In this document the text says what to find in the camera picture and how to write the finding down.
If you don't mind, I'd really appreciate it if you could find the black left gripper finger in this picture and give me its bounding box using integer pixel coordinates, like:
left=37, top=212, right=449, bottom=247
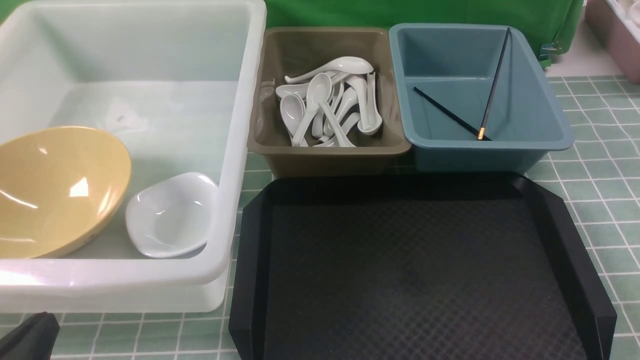
left=0, top=312, right=61, bottom=360

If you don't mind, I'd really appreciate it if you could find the yellow noodle bowl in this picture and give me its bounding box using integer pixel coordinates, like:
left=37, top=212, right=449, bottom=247
left=0, top=126, right=132, bottom=260

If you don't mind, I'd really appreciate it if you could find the small white dish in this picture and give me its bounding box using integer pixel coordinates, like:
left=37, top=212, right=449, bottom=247
left=125, top=172, right=218, bottom=259

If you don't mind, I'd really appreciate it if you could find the black chopstick gold band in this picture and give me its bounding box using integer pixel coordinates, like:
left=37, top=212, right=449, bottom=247
left=477, top=27, right=511, bottom=141

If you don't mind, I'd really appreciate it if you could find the white ceramic soup spoon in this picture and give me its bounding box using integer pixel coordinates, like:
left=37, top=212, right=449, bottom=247
left=318, top=101, right=356, bottom=148

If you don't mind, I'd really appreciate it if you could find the large white plastic tub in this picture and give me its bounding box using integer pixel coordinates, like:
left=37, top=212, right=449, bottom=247
left=1, top=0, right=267, bottom=313

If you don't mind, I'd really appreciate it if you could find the white spoon left of pile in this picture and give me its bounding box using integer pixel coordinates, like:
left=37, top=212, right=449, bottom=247
left=279, top=94, right=306, bottom=147

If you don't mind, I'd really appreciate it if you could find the white spoon of pile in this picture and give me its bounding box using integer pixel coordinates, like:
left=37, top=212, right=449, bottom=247
left=279, top=94, right=306, bottom=147
left=285, top=55, right=374, bottom=84
left=358, top=71, right=383, bottom=136
left=291, top=72, right=334, bottom=147

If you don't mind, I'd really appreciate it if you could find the olive brown plastic bin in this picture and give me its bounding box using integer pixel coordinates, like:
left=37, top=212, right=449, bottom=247
left=247, top=27, right=412, bottom=178

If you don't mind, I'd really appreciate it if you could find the white spoon centre of pile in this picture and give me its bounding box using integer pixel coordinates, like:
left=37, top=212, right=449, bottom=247
left=291, top=72, right=334, bottom=147

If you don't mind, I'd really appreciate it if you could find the white spoon right of pile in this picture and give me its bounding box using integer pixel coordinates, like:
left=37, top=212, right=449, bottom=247
left=358, top=71, right=383, bottom=136

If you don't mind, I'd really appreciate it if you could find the white spoon top of pile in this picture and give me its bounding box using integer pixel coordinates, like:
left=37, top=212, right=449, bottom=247
left=285, top=55, right=374, bottom=84

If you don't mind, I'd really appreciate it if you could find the black serving tray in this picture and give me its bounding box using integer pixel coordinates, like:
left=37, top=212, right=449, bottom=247
left=228, top=172, right=617, bottom=360

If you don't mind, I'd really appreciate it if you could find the blue plastic bin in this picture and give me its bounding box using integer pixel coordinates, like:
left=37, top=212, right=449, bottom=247
left=388, top=23, right=575, bottom=174

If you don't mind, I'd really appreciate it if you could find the green cloth backdrop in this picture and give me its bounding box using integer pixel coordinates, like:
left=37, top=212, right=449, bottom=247
left=265, top=0, right=585, bottom=68

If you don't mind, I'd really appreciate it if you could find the pink bin at corner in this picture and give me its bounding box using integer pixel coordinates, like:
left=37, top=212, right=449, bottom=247
left=584, top=0, right=640, bottom=85

